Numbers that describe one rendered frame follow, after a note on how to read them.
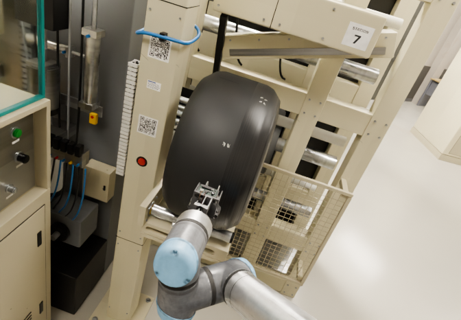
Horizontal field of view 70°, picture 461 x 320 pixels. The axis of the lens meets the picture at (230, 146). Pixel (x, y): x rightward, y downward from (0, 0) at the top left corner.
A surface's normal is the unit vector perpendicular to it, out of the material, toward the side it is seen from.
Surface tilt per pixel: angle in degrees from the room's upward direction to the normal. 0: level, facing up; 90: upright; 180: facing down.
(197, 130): 53
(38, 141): 90
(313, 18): 90
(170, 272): 78
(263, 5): 90
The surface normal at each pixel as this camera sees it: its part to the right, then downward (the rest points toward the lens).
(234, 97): 0.15, -0.60
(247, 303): -0.76, -0.47
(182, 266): -0.18, 0.25
